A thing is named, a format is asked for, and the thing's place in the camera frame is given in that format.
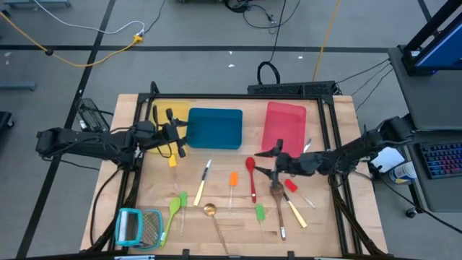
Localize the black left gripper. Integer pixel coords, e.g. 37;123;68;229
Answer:
158;107;189;159

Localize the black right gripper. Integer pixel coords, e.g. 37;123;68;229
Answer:
253;138;318;186

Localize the red silicone spoon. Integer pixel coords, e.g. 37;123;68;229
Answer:
245;156;258;204

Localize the yellow spatula clear handle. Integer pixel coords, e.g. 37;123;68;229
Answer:
167;154;180;191

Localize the red spatula clear handle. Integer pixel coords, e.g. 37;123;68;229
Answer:
284;178;318;210

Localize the wooden spoon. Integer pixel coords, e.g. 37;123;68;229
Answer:
269;181;288;241

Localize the orange spatula clear handle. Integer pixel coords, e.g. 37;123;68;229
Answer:
227;171;240;212

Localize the green spatula clear handle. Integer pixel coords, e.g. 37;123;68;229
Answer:
255;204;270;250
178;191;188;238

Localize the lime green silicone spoon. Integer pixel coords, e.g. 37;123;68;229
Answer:
158;196;182;249

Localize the gold metal spoon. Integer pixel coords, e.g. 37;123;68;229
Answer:
203;202;230;256

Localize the yellow plastic bin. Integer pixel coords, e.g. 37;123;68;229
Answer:
146;100;191;155

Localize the blue plastic bin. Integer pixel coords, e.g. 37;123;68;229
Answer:
186;107;244;150

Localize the pink plastic bin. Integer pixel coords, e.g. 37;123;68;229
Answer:
261;101;308;159

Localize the black perforated box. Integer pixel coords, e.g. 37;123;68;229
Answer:
247;80;339;97

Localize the white paper sheet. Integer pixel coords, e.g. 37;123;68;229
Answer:
370;146;406;173

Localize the white wipes canister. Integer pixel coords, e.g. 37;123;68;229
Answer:
388;161;419;185

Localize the backlit keyboard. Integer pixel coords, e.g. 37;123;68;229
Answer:
419;142;462;181

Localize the grey keyboard desk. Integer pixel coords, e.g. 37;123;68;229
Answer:
403;129;462;213

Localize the black floor object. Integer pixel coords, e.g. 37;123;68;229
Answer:
0;110;15;140

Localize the grey floor bar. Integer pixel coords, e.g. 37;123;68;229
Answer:
3;0;72;9

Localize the computer monitor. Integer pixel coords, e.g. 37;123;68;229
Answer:
414;21;462;69

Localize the black cable with coil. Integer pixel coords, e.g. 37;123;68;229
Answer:
256;0;288;86

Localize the black wire mesh basket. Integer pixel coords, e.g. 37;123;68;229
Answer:
74;97;111;134

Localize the teal handled grater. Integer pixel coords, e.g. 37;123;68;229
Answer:
114;207;165;252

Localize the yellow extension cable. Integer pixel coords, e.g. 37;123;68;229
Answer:
0;10;144;69

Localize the long yellow cable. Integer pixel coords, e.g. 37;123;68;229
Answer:
312;0;342;82

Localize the black cable bundle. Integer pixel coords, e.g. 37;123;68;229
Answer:
223;0;302;35

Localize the white cable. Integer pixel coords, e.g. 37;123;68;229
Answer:
34;0;146;36

